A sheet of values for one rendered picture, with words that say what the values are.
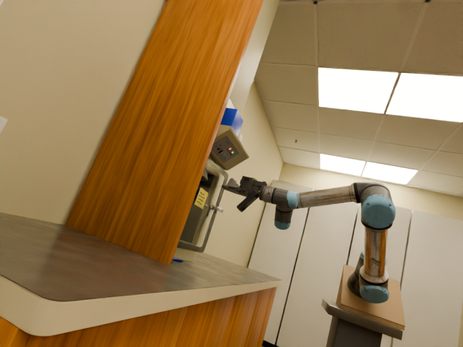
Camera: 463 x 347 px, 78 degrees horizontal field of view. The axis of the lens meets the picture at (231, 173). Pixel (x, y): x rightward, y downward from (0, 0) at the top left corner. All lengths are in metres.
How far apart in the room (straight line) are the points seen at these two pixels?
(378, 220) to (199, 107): 0.82
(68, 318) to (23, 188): 0.83
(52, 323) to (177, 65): 1.11
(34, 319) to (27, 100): 0.86
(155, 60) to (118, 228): 0.76
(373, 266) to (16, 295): 1.25
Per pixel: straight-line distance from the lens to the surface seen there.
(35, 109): 1.19
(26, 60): 1.18
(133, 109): 1.33
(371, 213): 1.22
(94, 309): 0.46
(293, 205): 1.25
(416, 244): 4.25
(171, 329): 0.79
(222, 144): 1.22
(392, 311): 1.71
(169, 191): 1.06
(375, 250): 1.36
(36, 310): 0.42
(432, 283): 4.25
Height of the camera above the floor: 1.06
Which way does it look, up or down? 14 degrees up
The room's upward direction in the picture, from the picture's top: 18 degrees clockwise
